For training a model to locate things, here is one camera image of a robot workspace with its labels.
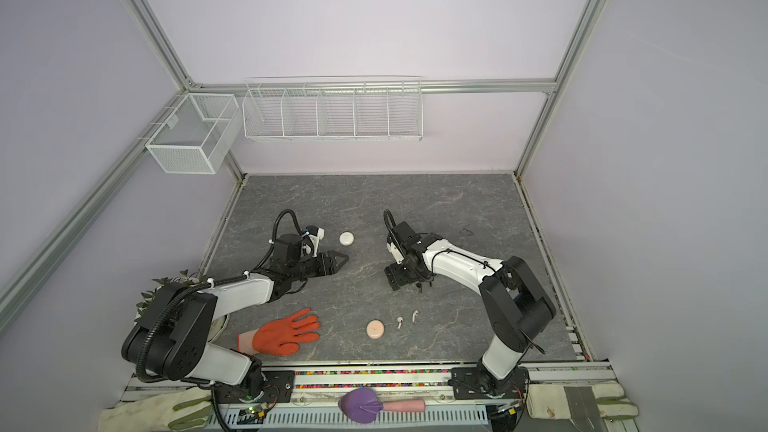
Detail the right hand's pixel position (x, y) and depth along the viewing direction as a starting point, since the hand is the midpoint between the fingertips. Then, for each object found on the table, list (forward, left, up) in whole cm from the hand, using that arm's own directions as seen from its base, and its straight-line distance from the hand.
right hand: (402, 279), depth 89 cm
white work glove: (-33, +56, 0) cm, 65 cm away
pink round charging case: (-14, +7, -1) cm, 16 cm away
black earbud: (0, -5, -3) cm, 6 cm away
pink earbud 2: (-10, -3, -2) cm, 11 cm away
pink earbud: (-11, +1, -3) cm, 12 cm away
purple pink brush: (-31, +9, 0) cm, 33 cm away
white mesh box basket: (+38, +67, +24) cm, 80 cm away
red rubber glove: (-16, +33, -2) cm, 37 cm away
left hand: (+4, +18, +3) cm, 19 cm away
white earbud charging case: (+15, +19, 0) cm, 24 cm away
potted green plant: (-11, +63, +14) cm, 65 cm away
